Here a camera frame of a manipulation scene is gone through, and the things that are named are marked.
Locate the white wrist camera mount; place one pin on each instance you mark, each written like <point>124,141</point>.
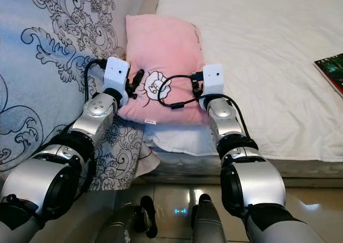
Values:
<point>116,74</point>
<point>213,81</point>

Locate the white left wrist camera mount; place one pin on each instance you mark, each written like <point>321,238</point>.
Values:
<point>116,74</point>

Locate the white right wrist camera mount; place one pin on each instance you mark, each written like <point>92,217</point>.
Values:
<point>213,81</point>

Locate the grey left robot leg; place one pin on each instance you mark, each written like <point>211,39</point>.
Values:
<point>123,224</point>

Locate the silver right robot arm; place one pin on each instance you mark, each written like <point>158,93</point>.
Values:
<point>257,181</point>

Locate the pink plush pillow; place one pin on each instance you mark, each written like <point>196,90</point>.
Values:
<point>163,47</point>

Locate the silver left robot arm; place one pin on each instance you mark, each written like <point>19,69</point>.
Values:
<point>43,184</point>

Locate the grey quilted mattress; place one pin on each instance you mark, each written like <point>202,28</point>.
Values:
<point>182,169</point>

